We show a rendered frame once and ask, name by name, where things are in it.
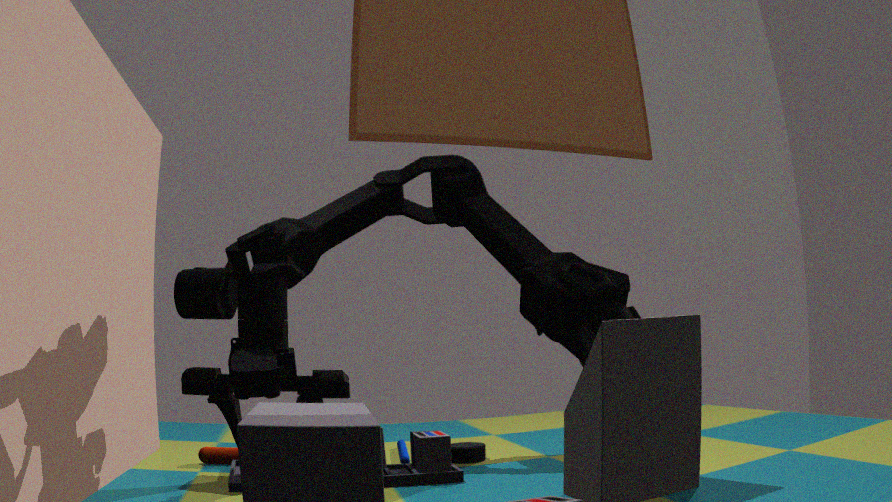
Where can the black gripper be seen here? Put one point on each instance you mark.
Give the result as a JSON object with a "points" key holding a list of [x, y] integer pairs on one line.
{"points": [[312, 389]]}

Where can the blue cylinder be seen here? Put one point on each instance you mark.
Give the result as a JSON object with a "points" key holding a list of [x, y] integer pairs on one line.
{"points": [[403, 452]]}

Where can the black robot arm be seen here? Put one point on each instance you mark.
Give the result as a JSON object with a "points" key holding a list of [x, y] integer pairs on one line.
{"points": [[562, 295]]}

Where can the black short cylinder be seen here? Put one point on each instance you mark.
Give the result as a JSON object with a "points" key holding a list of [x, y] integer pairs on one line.
{"points": [[468, 452]]}

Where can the dark red cylinder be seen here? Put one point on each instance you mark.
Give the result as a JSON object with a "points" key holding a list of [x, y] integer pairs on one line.
{"points": [[220, 455]]}

